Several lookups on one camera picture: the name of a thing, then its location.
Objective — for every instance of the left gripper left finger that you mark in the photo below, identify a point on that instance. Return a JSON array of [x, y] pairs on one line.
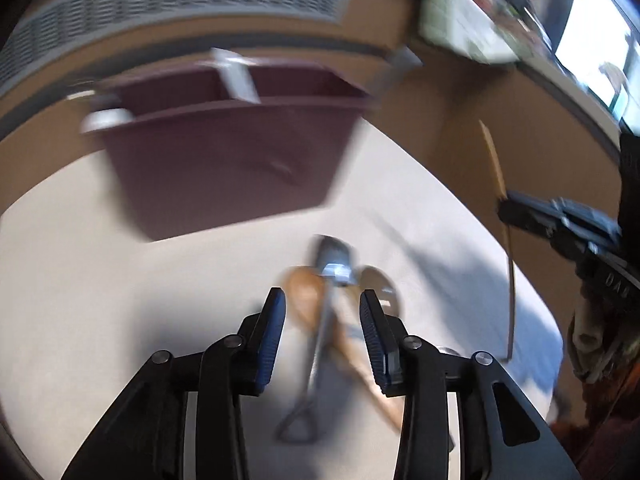
[[238, 365]]

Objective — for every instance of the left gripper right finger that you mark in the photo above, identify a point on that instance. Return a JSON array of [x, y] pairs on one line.
[[408, 366]]

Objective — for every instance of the black metal spatula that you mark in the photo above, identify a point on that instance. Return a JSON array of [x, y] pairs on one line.
[[333, 267]]

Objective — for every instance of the wooden kitchen cabinet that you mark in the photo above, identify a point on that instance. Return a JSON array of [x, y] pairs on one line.
[[439, 113]]

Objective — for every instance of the gloved right hand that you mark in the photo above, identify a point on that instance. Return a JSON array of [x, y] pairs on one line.
[[603, 337]]

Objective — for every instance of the steel spoon on table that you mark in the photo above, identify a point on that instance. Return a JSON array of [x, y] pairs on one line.
[[374, 279]]

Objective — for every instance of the wooden spoon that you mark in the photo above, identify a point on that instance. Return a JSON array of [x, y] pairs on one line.
[[303, 291]]

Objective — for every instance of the maroon plastic utensil caddy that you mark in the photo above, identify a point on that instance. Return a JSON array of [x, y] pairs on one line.
[[194, 158]]

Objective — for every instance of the green checked towel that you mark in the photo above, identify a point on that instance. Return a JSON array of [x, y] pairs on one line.
[[462, 27]]

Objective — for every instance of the small white handle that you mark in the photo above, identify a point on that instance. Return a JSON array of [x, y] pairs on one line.
[[104, 119]]

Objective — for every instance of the white handled utensil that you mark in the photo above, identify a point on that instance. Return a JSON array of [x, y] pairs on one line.
[[234, 73]]

